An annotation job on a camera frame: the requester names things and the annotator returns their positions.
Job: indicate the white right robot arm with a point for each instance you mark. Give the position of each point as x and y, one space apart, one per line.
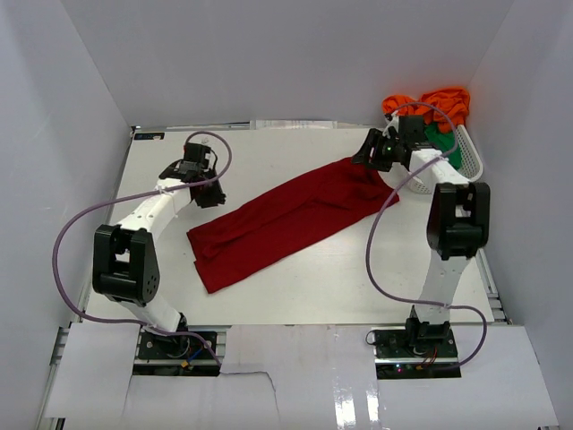
457 227

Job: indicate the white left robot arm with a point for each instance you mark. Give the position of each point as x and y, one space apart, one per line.
125 265

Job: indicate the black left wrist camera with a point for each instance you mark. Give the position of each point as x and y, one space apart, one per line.
197 163

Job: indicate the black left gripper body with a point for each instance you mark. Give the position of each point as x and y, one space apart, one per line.
209 174

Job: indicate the orange t shirt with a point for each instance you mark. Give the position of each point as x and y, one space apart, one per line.
445 108

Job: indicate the black table label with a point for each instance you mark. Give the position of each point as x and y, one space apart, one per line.
148 136

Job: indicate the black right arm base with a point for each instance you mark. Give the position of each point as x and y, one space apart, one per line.
396 359

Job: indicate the green t shirt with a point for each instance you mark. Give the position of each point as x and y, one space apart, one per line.
444 142

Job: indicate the white perforated plastic basket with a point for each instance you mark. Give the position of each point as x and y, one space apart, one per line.
471 165

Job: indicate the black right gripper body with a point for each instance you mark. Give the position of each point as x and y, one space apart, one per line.
387 147

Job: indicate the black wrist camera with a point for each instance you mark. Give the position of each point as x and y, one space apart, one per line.
409 131
197 163

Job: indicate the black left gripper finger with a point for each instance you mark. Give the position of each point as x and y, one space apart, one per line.
216 195
204 202

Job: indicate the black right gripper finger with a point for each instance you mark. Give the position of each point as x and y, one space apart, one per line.
377 163
363 156

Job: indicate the red t shirt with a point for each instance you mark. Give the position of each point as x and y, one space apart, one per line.
285 220

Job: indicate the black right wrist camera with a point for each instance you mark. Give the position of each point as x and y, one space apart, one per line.
409 131

